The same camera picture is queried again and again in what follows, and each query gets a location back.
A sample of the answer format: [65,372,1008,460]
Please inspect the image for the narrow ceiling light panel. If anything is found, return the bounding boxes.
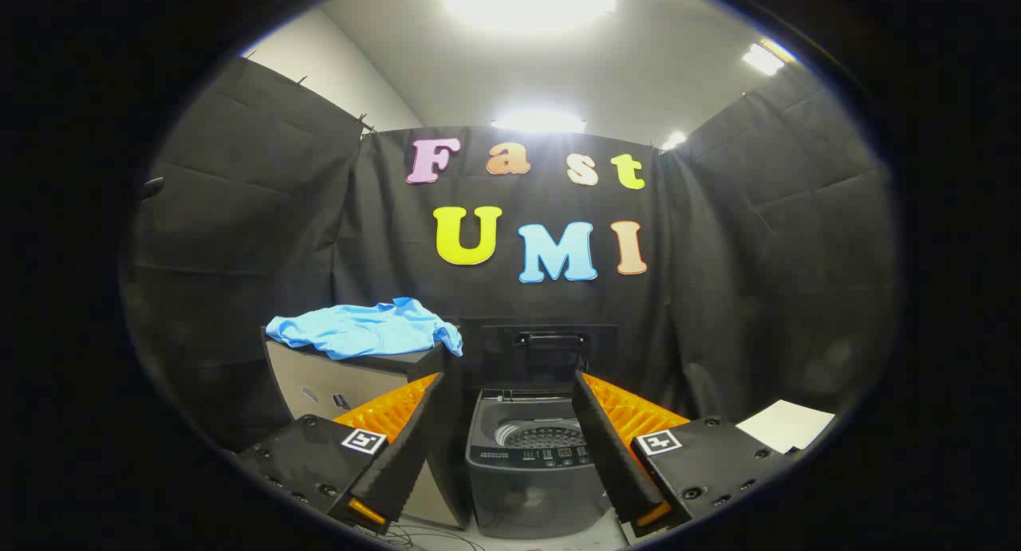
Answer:
[742,39,797,77]

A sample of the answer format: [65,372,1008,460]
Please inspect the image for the black backdrop cloth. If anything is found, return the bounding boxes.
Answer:
[120,57,902,456]

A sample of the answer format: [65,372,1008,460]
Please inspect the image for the light blue polo shirt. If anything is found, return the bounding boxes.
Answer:
[266,297,464,361]

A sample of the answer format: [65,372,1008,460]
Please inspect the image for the thin floor cables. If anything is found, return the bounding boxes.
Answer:
[375,523,487,551]

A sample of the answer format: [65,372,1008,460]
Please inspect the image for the beige cabinet with dark top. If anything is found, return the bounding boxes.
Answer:
[262,328,471,529]

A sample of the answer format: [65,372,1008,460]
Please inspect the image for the white paper sheet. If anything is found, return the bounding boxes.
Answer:
[735,399,836,455]

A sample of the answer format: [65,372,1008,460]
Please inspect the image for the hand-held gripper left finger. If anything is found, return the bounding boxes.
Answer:
[237,372,447,536]

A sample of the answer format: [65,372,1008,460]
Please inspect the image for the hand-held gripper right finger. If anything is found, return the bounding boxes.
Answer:
[571,369,798,540]

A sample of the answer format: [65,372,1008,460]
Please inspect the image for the grey washing machine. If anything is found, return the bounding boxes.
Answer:
[465,388,615,540]

